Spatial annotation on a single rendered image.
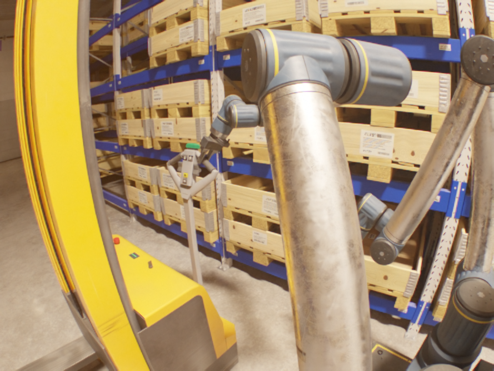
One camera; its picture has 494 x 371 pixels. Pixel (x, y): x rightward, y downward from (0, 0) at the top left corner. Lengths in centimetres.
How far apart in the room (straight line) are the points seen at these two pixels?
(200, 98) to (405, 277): 215
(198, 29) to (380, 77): 205
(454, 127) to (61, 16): 118
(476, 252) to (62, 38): 159
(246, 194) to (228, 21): 140
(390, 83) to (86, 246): 95
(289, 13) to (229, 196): 154
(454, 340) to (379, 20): 161
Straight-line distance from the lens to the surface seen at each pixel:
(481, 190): 113
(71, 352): 189
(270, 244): 226
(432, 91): 166
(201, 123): 244
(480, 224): 117
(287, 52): 49
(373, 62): 59
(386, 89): 62
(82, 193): 89
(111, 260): 101
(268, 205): 212
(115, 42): 405
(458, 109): 89
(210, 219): 267
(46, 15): 90
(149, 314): 115
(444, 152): 90
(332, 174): 42
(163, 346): 130
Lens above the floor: 165
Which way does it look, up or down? 18 degrees down
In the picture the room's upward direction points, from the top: 2 degrees counter-clockwise
